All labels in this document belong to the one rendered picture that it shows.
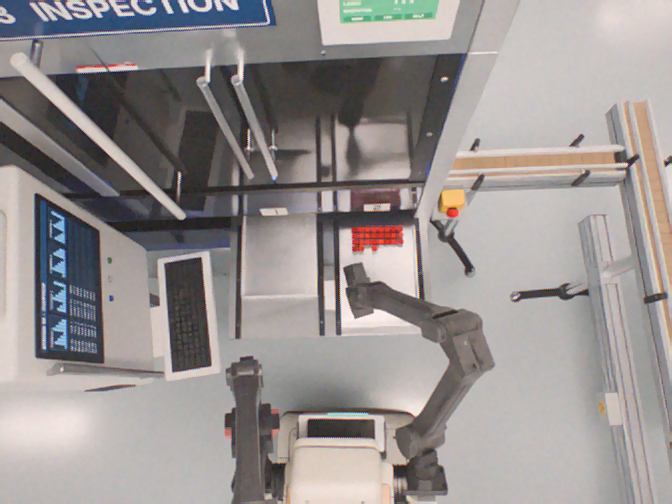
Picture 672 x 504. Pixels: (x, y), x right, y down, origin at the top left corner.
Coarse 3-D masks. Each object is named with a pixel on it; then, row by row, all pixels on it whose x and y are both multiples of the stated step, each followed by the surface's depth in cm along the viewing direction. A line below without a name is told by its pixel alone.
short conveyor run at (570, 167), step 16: (576, 144) 174; (464, 160) 177; (480, 160) 177; (496, 160) 177; (512, 160) 177; (528, 160) 176; (544, 160) 176; (560, 160) 176; (576, 160) 176; (592, 160) 175; (608, 160) 175; (448, 176) 176; (464, 176) 176; (480, 176) 168; (496, 176) 175; (512, 176) 175; (528, 176) 175; (544, 176) 174; (560, 176) 174; (576, 176) 174; (592, 176) 174; (608, 176) 173; (624, 176) 173
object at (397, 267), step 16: (352, 256) 175; (368, 256) 175; (384, 256) 174; (400, 256) 174; (416, 256) 171; (368, 272) 173; (384, 272) 173; (400, 272) 173; (416, 272) 169; (400, 288) 171; (416, 288) 170; (352, 320) 169; (368, 320) 169; (384, 320) 169; (400, 320) 169
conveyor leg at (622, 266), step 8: (616, 264) 192; (624, 264) 187; (632, 264) 182; (608, 272) 199; (616, 272) 194; (624, 272) 191; (584, 280) 220; (568, 288) 237; (576, 288) 229; (584, 288) 224
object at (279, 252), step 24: (264, 216) 180; (288, 216) 180; (312, 216) 179; (264, 240) 178; (288, 240) 177; (312, 240) 177; (264, 264) 175; (288, 264) 175; (312, 264) 175; (264, 288) 173; (288, 288) 173; (312, 288) 172
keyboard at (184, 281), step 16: (176, 272) 182; (192, 272) 181; (176, 288) 180; (192, 288) 180; (176, 304) 178; (192, 304) 178; (176, 320) 177; (192, 320) 177; (176, 336) 176; (192, 336) 175; (208, 336) 176; (176, 352) 174; (192, 352) 174; (208, 352) 175; (176, 368) 173; (192, 368) 173
